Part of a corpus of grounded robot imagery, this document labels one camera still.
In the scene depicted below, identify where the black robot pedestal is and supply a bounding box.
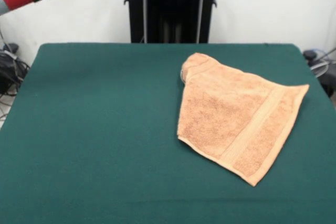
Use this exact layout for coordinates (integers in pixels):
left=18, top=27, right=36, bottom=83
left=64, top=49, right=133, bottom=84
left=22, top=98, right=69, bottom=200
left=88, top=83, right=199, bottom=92
left=123, top=0, right=218, bottom=44

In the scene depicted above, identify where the black cable tangle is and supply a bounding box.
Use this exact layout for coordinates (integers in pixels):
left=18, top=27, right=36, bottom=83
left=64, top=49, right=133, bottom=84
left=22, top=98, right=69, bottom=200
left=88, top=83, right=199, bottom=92
left=0, top=49, right=31, bottom=98

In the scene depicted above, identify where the dark green table cloth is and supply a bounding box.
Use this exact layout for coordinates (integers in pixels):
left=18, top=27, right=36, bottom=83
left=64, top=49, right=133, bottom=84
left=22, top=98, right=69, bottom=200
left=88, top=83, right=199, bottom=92
left=0, top=42, right=336, bottom=224

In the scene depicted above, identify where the tan terry towel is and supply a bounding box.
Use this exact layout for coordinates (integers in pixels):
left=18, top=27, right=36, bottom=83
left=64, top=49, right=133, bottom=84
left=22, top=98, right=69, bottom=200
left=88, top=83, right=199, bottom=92
left=177, top=52, right=310, bottom=187

